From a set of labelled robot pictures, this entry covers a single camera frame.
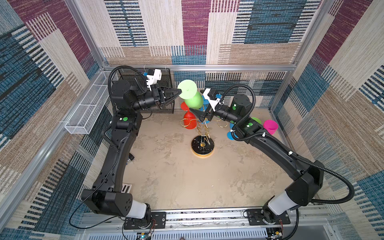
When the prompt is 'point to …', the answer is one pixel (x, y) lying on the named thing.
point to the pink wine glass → (271, 126)
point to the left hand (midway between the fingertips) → (182, 91)
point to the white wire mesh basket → (81, 121)
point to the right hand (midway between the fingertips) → (196, 100)
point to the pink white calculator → (126, 188)
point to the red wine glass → (190, 120)
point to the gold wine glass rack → (202, 145)
